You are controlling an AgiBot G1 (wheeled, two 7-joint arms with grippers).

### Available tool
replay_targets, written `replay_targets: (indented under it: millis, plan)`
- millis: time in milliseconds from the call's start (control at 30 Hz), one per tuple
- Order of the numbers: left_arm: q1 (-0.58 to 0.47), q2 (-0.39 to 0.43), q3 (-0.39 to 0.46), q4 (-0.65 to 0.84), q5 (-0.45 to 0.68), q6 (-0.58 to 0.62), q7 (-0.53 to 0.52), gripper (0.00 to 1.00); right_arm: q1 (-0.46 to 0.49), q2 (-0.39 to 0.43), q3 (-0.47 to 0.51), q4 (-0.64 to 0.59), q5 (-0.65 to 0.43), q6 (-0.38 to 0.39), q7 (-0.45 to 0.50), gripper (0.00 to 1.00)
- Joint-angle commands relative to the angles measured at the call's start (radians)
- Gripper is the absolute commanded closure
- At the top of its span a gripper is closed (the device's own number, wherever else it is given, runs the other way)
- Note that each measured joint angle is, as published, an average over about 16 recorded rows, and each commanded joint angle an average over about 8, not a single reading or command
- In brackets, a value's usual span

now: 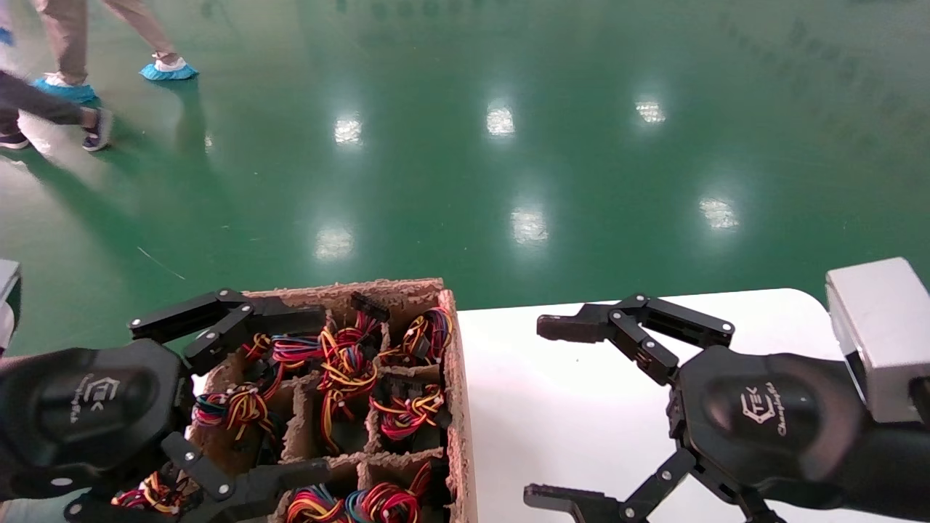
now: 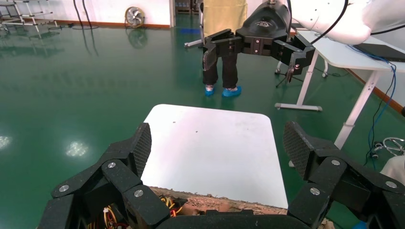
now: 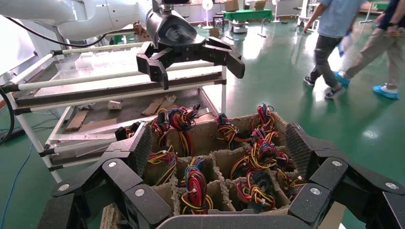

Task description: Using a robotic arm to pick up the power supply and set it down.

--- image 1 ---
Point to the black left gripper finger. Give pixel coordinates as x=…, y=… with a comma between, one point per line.
x=283, y=319

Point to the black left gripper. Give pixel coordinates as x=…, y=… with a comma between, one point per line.
x=87, y=407

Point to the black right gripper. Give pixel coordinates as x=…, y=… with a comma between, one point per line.
x=763, y=414

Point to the brown cardboard divider box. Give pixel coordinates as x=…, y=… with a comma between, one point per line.
x=454, y=436

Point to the person in dark trousers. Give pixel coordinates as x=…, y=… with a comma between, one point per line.
x=36, y=102

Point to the person in beige trousers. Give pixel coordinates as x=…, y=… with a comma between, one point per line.
x=65, y=43

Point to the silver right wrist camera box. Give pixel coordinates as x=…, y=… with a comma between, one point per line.
x=883, y=327

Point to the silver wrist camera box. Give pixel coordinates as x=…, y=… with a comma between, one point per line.
x=6, y=280
x=883, y=327

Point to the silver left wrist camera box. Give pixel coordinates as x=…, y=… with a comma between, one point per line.
x=6, y=280

